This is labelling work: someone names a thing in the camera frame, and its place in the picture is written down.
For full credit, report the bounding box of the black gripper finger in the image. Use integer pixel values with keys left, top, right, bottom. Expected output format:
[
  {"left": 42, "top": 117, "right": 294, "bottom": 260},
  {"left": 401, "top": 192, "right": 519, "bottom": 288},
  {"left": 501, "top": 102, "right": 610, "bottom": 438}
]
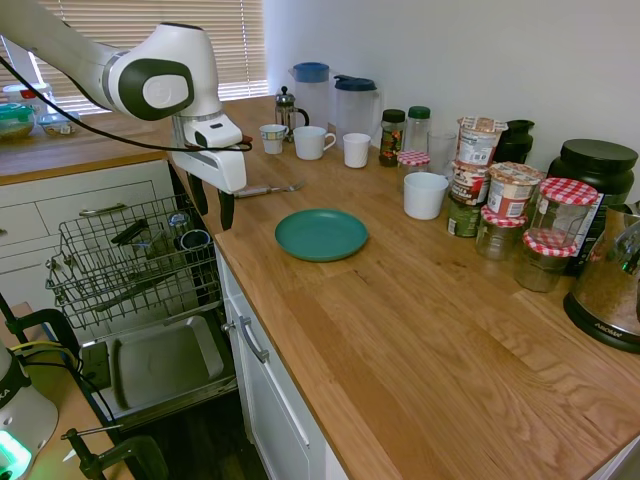
[
  {"left": 188, "top": 171, "right": 210, "bottom": 217},
  {"left": 217, "top": 189, "right": 236, "bottom": 232}
]

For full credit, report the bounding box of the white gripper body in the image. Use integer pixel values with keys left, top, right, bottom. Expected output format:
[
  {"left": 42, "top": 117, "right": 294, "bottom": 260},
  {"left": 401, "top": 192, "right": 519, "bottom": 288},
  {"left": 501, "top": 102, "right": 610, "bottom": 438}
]
[{"left": 172, "top": 148, "right": 249, "bottom": 195}]

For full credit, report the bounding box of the silver metal fork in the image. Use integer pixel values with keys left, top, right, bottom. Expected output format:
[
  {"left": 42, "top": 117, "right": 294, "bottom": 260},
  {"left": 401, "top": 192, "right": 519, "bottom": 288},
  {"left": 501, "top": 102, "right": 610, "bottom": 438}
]
[{"left": 234, "top": 180, "right": 306, "bottom": 200}]

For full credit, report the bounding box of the white robot base green light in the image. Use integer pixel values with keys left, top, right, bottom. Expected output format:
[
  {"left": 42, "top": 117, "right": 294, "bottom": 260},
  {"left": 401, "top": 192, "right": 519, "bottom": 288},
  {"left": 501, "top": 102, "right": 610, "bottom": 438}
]
[{"left": 0, "top": 343, "right": 60, "bottom": 480}]

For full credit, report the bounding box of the open dishwasher door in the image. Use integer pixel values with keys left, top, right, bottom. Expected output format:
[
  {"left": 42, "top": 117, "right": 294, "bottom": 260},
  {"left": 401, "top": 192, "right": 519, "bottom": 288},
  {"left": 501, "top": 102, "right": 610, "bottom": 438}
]
[{"left": 78, "top": 313, "right": 239, "bottom": 427}]

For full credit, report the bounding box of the clear glass in rack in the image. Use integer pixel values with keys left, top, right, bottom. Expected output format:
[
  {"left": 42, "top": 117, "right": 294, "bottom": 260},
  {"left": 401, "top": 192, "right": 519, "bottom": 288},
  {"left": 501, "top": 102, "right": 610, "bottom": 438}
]
[{"left": 166, "top": 211, "right": 192, "bottom": 237}]

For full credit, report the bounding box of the dark cup in rack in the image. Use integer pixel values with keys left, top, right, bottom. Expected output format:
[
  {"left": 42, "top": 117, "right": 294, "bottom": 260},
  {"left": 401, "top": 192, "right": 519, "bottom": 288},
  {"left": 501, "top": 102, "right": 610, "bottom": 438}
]
[{"left": 179, "top": 229, "right": 211, "bottom": 252}]

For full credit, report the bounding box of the white patterned mug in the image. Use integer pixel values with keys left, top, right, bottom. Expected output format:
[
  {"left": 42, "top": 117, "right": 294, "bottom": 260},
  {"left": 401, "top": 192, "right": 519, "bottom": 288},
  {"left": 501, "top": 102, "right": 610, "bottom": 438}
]
[{"left": 258, "top": 123, "right": 291, "bottom": 156}]

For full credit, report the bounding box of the black utensil in rack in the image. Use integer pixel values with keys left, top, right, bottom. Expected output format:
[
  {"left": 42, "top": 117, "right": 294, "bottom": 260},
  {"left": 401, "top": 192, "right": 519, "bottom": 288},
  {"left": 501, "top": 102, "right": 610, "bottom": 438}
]
[{"left": 109, "top": 219, "right": 149, "bottom": 247}]

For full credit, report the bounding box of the glass french press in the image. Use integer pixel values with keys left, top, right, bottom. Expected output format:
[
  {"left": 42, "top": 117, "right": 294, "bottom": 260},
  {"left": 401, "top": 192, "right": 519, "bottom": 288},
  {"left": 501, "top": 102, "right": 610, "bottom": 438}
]
[{"left": 274, "top": 85, "right": 311, "bottom": 144}]

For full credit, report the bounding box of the green round plate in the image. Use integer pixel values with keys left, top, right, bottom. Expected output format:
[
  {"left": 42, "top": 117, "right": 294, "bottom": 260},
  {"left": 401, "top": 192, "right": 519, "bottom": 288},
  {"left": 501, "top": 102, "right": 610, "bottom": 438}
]
[{"left": 274, "top": 208, "right": 370, "bottom": 263}]

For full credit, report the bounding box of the clear pitcher light blue lid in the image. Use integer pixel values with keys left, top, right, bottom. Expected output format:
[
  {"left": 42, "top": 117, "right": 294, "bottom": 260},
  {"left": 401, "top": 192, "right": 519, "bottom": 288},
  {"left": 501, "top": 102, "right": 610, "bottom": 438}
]
[{"left": 291, "top": 61, "right": 332, "bottom": 129}]

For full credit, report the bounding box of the white ribbed cup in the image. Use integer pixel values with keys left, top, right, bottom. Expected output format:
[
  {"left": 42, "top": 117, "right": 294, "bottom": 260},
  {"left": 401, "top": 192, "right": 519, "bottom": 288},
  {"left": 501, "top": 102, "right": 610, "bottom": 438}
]
[{"left": 342, "top": 132, "right": 373, "bottom": 170}]

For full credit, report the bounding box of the white drawer cabinet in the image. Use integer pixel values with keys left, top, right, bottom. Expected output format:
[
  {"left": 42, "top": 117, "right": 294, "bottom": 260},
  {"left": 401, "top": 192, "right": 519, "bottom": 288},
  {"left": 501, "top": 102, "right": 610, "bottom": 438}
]
[{"left": 0, "top": 158, "right": 176, "bottom": 321}]

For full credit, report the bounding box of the clear pitcher dark blue lid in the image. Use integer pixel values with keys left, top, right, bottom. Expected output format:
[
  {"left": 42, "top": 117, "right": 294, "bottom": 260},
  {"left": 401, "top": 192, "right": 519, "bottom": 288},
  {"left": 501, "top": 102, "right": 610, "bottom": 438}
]
[{"left": 333, "top": 74, "right": 384, "bottom": 147}]

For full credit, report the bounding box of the food container blue lid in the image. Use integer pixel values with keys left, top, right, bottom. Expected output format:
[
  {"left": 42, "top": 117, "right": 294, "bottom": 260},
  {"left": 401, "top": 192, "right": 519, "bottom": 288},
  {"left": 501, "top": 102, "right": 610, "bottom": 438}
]
[{"left": 36, "top": 110, "right": 82, "bottom": 138}]

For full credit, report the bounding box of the dark spice jar black lid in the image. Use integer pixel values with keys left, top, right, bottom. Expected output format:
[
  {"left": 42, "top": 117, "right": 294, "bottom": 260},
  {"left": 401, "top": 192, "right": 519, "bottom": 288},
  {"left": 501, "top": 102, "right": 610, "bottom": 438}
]
[{"left": 378, "top": 108, "right": 407, "bottom": 168}]

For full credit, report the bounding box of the glass jar red checkered lid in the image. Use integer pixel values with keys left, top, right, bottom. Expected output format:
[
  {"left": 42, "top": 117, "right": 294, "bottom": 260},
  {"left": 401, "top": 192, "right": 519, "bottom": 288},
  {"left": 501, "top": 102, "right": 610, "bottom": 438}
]
[
  {"left": 474, "top": 204, "right": 529, "bottom": 263},
  {"left": 513, "top": 231, "right": 579, "bottom": 294},
  {"left": 396, "top": 150, "right": 432, "bottom": 194},
  {"left": 527, "top": 176, "right": 604, "bottom": 250}
]

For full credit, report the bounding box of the black screw clamp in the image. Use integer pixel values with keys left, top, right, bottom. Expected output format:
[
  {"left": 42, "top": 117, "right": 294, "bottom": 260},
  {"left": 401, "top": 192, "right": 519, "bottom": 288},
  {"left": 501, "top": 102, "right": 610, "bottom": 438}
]
[
  {"left": 4, "top": 308, "right": 82, "bottom": 372},
  {"left": 61, "top": 426, "right": 170, "bottom": 480}
]

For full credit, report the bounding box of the food container green lid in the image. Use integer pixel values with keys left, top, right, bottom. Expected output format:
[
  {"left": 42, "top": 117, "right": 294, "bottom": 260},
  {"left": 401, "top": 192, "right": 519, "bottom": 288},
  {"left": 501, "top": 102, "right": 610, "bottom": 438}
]
[{"left": 0, "top": 103, "right": 39, "bottom": 142}]

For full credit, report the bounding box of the white plain cup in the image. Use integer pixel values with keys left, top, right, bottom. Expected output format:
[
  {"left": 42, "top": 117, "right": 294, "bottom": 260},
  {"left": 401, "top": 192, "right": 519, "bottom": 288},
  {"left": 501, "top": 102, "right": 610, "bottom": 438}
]
[{"left": 402, "top": 172, "right": 450, "bottom": 221}]

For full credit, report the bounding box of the clear jar green lid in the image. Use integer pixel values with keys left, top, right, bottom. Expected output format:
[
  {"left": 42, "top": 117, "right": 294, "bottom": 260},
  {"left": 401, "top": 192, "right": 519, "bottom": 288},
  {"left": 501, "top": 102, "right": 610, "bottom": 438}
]
[{"left": 405, "top": 105, "right": 433, "bottom": 154}]

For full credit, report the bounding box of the food container red clip lid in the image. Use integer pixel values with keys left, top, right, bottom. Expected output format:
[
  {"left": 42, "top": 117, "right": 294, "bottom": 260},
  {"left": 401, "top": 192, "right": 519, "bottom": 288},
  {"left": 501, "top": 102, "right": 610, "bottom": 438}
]
[{"left": 1, "top": 83, "right": 54, "bottom": 109}]

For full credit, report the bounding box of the white cabinet door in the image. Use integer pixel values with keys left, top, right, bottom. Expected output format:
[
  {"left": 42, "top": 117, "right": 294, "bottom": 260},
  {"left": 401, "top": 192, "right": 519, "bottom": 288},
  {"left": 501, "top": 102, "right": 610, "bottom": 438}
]
[{"left": 217, "top": 249, "right": 351, "bottom": 480}]

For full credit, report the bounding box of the clear drinking glass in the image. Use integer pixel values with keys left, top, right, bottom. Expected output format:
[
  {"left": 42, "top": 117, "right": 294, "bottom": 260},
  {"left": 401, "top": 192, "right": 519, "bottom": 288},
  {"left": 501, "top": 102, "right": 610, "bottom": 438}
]
[{"left": 426, "top": 130, "right": 459, "bottom": 177}]

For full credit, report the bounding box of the green tin can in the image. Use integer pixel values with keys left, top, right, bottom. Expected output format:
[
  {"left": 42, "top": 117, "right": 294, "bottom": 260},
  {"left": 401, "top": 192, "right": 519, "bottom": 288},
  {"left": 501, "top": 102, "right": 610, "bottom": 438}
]
[{"left": 445, "top": 193, "right": 484, "bottom": 239}]

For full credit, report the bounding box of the oatmeal cup red label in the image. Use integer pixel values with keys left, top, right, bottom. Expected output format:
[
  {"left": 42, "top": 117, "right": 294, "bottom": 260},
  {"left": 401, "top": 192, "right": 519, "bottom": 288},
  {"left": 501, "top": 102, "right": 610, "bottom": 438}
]
[{"left": 449, "top": 160, "right": 492, "bottom": 208}]

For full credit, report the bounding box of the oatmeal cup white label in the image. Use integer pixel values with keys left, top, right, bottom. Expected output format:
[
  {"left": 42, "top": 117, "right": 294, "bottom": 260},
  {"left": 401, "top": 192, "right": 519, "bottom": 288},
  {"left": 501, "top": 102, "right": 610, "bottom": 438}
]
[
  {"left": 486, "top": 161, "right": 546, "bottom": 219},
  {"left": 455, "top": 116, "right": 510, "bottom": 168}
]

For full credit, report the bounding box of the black jug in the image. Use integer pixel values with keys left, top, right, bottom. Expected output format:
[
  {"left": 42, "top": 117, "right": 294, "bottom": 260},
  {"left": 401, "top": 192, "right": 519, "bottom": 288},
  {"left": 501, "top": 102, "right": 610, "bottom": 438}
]
[{"left": 493, "top": 118, "right": 537, "bottom": 166}]

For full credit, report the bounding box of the black protein powder tub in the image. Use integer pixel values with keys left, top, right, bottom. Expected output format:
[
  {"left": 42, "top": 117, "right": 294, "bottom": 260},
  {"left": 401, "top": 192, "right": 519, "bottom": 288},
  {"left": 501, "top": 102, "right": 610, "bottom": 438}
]
[{"left": 546, "top": 138, "right": 640, "bottom": 279}]

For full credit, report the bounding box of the steel electric kettle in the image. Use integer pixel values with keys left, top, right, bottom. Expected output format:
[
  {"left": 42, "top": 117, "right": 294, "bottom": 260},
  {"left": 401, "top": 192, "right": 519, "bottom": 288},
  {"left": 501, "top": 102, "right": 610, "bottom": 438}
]
[{"left": 562, "top": 200, "right": 640, "bottom": 354}]

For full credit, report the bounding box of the white mug with handle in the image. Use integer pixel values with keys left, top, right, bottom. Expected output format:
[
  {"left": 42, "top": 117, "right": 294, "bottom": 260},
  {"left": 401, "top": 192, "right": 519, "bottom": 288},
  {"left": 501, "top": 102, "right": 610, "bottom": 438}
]
[{"left": 292, "top": 125, "right": 338, "bottom": 162}]

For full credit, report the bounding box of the metal drawer handle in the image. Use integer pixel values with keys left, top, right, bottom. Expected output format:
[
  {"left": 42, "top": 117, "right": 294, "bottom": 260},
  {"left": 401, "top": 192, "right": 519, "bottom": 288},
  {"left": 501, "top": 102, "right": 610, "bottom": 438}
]
[{"left": 78, "top": 201, "right": 129, "bottom": 218}]

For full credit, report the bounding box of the wire dishwasher rack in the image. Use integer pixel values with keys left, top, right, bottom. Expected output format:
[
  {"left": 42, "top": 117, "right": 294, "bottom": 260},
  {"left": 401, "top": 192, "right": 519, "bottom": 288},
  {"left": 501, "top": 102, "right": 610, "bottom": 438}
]
[{"left": 45, "top": 193, "right": 224, "bottom": 332}]

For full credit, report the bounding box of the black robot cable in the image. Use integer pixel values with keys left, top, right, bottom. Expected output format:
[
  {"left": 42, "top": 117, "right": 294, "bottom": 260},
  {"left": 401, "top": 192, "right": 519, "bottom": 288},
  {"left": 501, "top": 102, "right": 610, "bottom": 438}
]
[{"left": 0, "top": 54, "right": 254, "bottom": 153}]

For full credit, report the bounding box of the metal cabinet door handle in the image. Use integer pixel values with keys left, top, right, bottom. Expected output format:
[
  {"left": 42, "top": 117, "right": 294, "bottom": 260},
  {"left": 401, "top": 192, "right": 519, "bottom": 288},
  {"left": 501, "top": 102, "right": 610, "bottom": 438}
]
[{"left": 238, "top": 315, "right": 271, "bottom": 365}]

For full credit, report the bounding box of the yellow cable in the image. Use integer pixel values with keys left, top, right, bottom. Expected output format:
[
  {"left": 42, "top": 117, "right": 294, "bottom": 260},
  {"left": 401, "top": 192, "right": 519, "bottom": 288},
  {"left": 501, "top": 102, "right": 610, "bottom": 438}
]
[{"left": 8, "top": 340, "right": 57, "bottom": 359}]

